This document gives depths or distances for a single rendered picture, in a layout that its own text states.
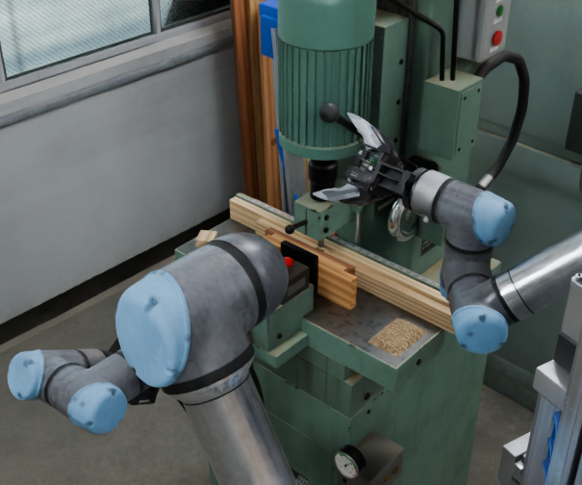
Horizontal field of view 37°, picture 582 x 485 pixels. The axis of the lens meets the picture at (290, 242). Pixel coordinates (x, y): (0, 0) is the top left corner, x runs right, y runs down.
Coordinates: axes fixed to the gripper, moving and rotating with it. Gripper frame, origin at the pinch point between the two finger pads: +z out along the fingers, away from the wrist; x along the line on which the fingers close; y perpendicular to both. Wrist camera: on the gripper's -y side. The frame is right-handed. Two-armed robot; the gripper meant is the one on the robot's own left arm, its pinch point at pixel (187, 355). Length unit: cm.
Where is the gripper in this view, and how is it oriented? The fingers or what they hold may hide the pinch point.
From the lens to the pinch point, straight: 163.8
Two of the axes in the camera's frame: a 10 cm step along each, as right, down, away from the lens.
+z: 6.3, 0.7, 7.8
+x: 7.3, 2.8, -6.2
